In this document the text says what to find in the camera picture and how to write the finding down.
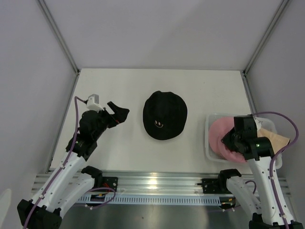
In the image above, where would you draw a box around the white plastic basket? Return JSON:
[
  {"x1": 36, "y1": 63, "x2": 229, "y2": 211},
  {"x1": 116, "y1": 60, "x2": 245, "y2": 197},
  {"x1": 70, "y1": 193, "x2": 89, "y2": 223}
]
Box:
[{"x1": 204, "y1": 113, "x2": 290, "y2": 164}]

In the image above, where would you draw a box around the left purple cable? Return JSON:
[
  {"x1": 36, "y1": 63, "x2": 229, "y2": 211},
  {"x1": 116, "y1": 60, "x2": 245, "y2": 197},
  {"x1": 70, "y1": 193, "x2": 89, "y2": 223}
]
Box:
[{"x1": 22, "y1": 96, "x2": 90, "y2": 229}]

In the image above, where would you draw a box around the black smiley bucket hat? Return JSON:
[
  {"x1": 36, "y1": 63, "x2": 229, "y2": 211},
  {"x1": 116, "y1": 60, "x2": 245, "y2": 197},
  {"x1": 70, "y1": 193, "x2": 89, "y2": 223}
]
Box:
[{"x1": 142, "y1": 91, "x2": 188, "y2": 141}]

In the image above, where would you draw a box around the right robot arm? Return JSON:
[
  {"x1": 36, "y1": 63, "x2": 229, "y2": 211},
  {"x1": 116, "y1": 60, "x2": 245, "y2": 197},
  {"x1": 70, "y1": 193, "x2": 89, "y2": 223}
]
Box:
[{"x1": 217, "y1": 115, "x2": 303, "y2": 229}]

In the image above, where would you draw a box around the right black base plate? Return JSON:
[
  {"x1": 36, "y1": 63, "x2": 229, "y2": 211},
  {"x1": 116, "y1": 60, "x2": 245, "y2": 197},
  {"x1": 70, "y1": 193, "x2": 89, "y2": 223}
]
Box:
[{"x1": 197, "y1": 178, "x2": 227, "y2": 194}]

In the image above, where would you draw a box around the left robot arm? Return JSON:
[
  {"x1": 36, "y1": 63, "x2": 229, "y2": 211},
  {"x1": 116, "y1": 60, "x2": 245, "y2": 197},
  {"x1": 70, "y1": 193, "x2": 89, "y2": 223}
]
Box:
[{"x1": 17, "y1": 100, "x2": 130, "y2": 229}]

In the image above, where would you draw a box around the aluminium frame post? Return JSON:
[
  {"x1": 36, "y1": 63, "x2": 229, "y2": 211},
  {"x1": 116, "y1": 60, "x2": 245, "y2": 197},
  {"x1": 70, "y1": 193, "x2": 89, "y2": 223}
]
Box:
[
  {"x1": 242, "y1": 0, "x2": 293, "y2": 76},
  {"x1": 36, "y1": 0, "x2": 80, "y2": 75}
]

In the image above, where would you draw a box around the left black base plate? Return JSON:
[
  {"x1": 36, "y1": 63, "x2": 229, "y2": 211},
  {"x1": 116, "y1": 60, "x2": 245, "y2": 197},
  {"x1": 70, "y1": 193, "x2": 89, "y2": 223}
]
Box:
[{"x1": 102, "y1": 177, "x2": 119, "y2": 191}]

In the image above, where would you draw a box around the right aluminium frame post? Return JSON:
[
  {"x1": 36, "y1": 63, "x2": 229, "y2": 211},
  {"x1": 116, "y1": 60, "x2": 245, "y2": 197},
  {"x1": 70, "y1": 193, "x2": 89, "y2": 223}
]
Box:
[{"x1": 242, "y1": 0, "x2": 293, "y2": 76}]

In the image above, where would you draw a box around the pink bucket hat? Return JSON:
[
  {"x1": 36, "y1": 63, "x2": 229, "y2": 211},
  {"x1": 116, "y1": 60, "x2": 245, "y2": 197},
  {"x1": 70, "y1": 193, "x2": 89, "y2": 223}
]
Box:
[{"x1": 208, "y1": 117, "x2": 246, "y2": 164}]

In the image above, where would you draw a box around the white slotted cable duct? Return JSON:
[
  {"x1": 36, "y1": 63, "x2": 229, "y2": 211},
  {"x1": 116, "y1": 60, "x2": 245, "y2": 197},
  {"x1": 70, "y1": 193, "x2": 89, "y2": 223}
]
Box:
[{"x1": 76, "y1": 194, "x2": 236, "y2": 206}]

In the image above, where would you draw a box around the beige bucket hat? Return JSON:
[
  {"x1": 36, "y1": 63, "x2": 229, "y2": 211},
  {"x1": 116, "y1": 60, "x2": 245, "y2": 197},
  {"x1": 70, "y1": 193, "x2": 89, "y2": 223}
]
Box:
[{"x1": 257, "y1": 128, "x2": 290, "y2": 154}]

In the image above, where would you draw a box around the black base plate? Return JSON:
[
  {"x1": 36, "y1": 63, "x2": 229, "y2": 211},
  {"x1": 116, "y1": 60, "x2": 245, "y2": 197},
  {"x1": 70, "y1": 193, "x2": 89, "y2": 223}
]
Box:
[
  {"x1": 102, "y1": 177, "x2": 119, "y2": 191},
  {"x1": 197, "y1": 178, "x2": 227, "y2": 194}
]

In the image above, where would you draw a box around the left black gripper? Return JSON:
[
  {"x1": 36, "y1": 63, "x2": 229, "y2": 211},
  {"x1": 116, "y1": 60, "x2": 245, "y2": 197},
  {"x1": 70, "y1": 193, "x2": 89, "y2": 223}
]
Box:
[{"x1": 92, "y1": 102, "x2": 129, "y2": 140}]

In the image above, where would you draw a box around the aluminium mounting rail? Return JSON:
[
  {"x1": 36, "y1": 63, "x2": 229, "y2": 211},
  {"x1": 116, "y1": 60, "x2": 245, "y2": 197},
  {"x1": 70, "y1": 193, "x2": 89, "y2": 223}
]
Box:
[{"x1": 30, "y1": 168, "x2": 293, "y2": 198}]

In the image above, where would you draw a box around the left aluminium frame post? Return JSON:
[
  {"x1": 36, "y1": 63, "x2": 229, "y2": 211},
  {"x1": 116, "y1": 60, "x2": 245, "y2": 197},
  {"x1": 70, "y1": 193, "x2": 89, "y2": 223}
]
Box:
[{"x1": 36, "y1": 0, "x2": 80, "y2": 75}]

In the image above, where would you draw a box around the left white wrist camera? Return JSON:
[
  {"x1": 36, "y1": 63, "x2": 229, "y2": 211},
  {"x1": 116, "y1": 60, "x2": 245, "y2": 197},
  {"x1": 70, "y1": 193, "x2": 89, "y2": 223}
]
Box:
[{"x1": 86, "y1": 94, "x2": 103, "y2": 112}]

